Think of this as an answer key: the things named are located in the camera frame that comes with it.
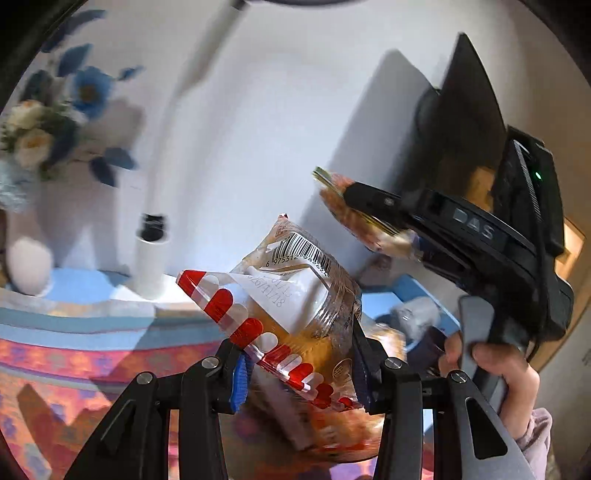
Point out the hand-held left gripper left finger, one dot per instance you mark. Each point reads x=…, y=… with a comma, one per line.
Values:
x=240, y=383

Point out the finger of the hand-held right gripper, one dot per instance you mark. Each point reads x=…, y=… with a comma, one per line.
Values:
x=374, y=201

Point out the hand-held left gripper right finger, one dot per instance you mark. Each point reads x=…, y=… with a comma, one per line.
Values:
x=362, y=369

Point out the clear orange cracker packet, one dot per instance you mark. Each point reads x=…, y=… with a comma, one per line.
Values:
x=355, y=226

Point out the clear red striped cracker bag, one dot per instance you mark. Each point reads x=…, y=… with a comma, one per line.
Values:
x=295, y=295

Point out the person's right forearm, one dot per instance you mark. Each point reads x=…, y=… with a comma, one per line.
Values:
x=535, y=443

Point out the person's right hand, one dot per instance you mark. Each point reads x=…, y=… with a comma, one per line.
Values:
x=512, y=378

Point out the dark blue object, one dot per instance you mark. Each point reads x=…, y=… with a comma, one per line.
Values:
x=427, y=346

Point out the grey crumpled cloth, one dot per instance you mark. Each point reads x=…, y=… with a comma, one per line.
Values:
x=415, y=314

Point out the black monitor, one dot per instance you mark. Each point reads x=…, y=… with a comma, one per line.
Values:
x=471, y=106

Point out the floral pink tablecloth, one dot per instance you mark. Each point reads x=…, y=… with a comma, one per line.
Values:
x=69, y=369

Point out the white vase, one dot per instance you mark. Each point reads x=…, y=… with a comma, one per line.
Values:
x=30, y=267

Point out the blue flower bouquet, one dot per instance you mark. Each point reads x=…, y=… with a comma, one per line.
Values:
x=90, y=90

